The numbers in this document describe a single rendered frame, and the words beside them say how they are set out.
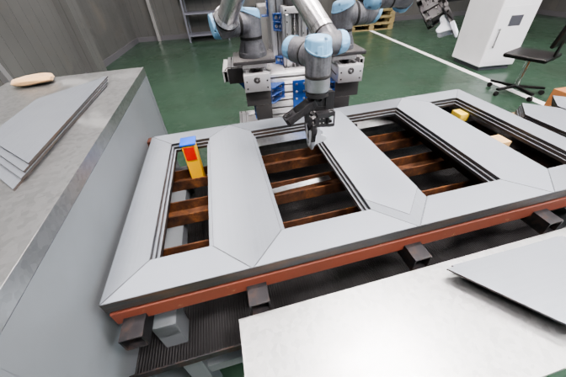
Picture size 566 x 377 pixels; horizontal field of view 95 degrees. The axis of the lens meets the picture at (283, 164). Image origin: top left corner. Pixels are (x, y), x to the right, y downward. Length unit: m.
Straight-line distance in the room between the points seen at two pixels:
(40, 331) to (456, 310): 0.84
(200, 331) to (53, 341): 0.40
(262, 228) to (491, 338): 0.56
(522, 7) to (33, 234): 5.31
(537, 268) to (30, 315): 1.07
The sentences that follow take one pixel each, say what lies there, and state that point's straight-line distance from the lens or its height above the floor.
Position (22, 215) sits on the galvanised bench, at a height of 1.05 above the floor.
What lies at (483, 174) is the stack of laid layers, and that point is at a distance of 1.09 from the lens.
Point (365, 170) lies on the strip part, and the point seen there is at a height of 0.85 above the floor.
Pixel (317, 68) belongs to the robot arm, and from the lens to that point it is 0.77.
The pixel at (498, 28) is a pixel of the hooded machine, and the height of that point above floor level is 0.60.
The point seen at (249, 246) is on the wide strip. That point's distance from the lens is 0.70.
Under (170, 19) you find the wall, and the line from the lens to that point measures 8.47.
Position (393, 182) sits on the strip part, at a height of 0.85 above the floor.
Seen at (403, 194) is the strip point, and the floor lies 0.85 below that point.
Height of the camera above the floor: 1.41
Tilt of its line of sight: 37 degrees down
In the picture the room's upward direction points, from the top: 4 degrees counter-clockwise
